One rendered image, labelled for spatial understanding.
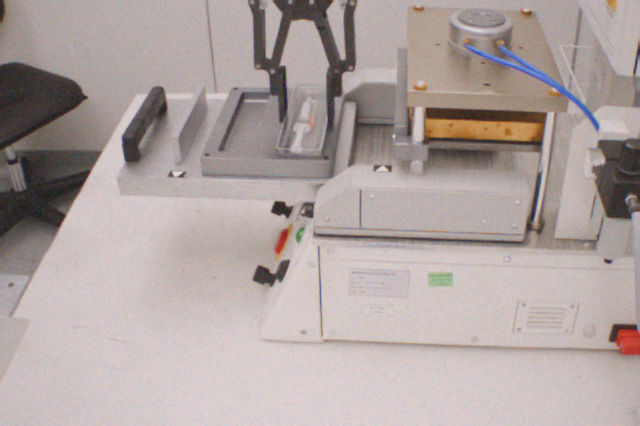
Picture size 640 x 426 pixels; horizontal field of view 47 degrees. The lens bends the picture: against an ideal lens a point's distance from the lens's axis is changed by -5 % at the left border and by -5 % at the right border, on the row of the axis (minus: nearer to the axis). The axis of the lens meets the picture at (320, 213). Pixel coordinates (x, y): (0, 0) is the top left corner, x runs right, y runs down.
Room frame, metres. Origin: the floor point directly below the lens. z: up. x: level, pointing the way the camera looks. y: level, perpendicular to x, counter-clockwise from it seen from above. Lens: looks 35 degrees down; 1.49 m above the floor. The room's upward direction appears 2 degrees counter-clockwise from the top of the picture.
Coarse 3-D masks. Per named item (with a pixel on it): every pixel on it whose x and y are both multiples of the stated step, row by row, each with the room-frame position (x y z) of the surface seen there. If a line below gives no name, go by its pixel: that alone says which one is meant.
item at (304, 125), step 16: (304, 96) 0.95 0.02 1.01; (320, 96) 0.95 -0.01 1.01; (288, 112) 0.91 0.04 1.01; (304, 112) 0.91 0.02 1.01; (320, 112) 0.90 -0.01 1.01; (288, 128) 0.86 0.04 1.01; (304, 128) 0.86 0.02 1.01; (320, 128) 0.86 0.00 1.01; (288, 144) 0.82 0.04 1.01; (304, 144) 0.82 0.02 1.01; (320, 144) 0.82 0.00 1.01
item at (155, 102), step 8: (152, 88) 0.99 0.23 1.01; (160, 88) 0.99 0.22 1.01; (152, 96) 0.97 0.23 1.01; (160, 96) 0.98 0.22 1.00; (144, 104) 0.94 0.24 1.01; (152, 104) 0.95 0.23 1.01; (160, 104) 0.97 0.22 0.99; (136, 112) 0.92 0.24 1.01; (144, 112) 0.92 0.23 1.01; (152, 112) 0.94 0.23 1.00; (136, 120) 0.90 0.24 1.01; (144, 120) 0.90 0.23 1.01; (152, 120) 0.93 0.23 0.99; (128, 128) 0.88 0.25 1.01; (136, 128) 0.88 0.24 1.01; (144, 128) 0.90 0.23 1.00; (128, 136) 0.86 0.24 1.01; (136, 136) 0.86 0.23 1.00; (128, 144) 0.86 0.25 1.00; (136, 144) 0.86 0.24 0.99; (128, 152) 0.86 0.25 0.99; (136, 152) 0.86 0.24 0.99; (128, 160) 0.86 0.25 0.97; (136, 160) 0.86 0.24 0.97
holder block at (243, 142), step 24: (240, 96) 0.99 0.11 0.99; (264, 96) 0.99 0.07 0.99; (288, 96) 0.98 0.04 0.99; (240, 120) 0.94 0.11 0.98; (264, 120) 0.91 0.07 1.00; (336, 120) 0.90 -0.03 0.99; (216, 144) 0.85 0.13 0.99; (240, 144) 0.87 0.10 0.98; (264, 144) 0.85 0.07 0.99; (336, 144) 0.86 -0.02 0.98; (216, 168) 0.82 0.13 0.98; (240, 168) 0.81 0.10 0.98; (264, 168) 0.81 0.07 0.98; (288, 168) 0.81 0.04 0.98; (312, 168) 0.80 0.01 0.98
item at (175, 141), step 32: (192, 96) 0.96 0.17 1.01; (160, 128) 0.95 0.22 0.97; (192, 128) 0.91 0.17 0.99; (352, 128) 0.92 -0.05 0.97; (160, 160) 0.86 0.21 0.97; (192, 160) 0.85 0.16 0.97; (128, 192) 0.82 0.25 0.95; (160, 192) 0.82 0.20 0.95; (192, 192) 0.81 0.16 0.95; (224, 192) 0.81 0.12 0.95; (256, 192) 0.80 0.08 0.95; (288, 192) 0.80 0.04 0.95
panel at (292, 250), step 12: (288, 204) 1.05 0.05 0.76; (288, 228) 0.92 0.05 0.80; (312, 228) 0.76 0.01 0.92; (288, 240) 0.88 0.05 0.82; (288, 252) 0.83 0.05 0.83; (300, 252) 0.75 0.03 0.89; (276, 264) 0.88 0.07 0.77; (288, 264) 0.78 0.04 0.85; (288, 276) 0.76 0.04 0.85; (276, 288) 0.78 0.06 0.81; (264, 312) 0.78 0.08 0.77
